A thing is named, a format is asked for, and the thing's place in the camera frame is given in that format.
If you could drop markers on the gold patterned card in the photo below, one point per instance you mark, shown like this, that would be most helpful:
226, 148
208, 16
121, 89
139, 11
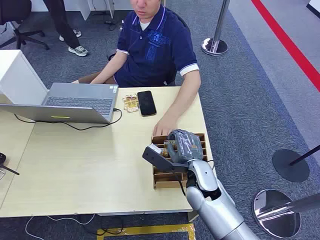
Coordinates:
131, 106
128, 98

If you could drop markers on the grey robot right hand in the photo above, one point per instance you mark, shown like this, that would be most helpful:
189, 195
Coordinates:
186, 145

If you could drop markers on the gold hotel key card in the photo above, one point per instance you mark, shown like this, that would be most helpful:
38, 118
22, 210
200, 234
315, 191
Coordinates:
167, 143

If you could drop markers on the black office chair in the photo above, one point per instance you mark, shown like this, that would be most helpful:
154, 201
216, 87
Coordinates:
17, 20

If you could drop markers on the white furniture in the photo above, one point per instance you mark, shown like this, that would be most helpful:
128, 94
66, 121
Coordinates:
84, 6

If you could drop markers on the black stanchion post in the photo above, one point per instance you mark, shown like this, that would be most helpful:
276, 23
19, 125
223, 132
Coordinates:
290, 165

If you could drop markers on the grey laptop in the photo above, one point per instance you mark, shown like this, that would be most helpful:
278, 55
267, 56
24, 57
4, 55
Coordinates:
80, 102

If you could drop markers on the dark right wrist camera mount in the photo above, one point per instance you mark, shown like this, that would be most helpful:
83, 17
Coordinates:
160, 159

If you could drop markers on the wooden slotted card holder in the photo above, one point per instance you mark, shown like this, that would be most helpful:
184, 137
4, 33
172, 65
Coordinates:
167, 179

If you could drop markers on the person's right forearm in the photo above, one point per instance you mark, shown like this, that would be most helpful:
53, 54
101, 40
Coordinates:
111, 69

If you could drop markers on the person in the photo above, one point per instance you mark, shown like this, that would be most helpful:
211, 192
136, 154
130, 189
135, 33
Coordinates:
155, 49
63, 26

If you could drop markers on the black desk gadget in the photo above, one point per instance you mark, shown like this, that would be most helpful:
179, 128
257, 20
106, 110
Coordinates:
3, 160

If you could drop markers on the person's left forearm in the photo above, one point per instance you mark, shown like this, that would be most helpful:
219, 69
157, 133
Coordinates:
185, 96

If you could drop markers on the yellow floor tape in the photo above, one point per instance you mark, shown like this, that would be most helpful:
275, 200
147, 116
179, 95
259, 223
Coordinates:
149, 229

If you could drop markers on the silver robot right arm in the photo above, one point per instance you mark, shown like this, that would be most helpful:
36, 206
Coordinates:
220, 212

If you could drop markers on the black smartphone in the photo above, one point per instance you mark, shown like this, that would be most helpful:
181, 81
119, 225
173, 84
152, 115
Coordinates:
146, 103

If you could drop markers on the white box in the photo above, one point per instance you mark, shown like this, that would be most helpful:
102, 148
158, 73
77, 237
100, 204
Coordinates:
20, 78

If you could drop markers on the chrome stanchion post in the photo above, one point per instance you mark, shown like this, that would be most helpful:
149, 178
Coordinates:
275, 215
215, 43

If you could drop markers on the person's left hand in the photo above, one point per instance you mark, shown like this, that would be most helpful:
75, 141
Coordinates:
164, 126

